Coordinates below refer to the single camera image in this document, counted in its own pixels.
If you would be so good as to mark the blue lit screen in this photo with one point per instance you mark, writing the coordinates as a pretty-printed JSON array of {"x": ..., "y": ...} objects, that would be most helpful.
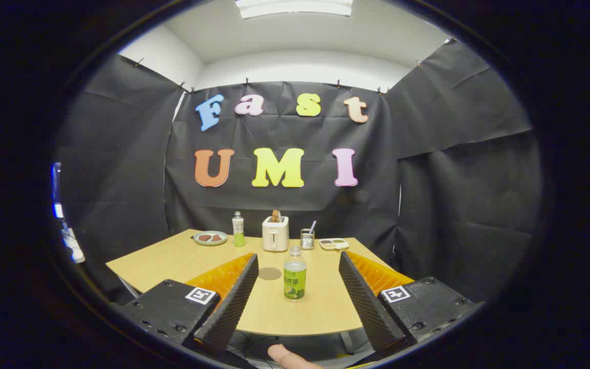
[{"x": 57, "y": 189}]

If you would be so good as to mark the wooden table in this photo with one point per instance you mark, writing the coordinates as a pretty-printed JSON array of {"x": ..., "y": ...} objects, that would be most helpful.
[{"x": 172, "y": 261}]

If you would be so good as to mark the round brown coaster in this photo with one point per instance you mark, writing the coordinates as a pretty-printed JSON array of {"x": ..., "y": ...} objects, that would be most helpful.
[{"x": 270, "y": 273}]

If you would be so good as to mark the white toaster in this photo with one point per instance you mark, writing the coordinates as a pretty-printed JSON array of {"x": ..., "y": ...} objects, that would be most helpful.
[{"x": 275, "y": 238}]

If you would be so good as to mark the white device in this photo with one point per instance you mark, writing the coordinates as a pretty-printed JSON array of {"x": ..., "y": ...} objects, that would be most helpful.
[{"x": 74, "y": 248}]

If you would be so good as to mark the tall white green bottle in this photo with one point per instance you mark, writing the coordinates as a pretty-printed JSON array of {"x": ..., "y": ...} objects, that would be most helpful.
[{"x": 238, "y": 230}]

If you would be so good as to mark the brown toast slice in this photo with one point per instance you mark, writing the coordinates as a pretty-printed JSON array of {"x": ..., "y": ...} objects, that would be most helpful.
[{"x": 275, "y": 216}]

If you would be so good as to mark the green label juice bottle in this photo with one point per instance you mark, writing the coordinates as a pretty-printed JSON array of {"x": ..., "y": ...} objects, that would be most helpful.
[{"x": 295, "y": 279}]

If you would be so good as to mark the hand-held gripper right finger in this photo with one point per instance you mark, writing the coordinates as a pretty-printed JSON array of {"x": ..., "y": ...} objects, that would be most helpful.
[{"x": 364, "y": 302}]

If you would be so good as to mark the ceiling light panel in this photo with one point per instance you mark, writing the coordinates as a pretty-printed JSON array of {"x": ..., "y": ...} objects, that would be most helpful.
[{"x": 295, "y": 7}]

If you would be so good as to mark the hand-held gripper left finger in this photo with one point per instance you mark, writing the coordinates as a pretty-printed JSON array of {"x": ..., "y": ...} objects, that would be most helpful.
[{"x": 233, "y": 302}]

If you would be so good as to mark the pale green plate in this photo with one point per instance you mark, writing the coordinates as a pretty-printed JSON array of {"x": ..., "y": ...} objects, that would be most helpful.
[{"x": 210, "y": 242}]

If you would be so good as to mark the white divided tray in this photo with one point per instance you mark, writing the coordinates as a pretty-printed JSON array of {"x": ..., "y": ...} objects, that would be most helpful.
[{"x": 334, "y": 244}]

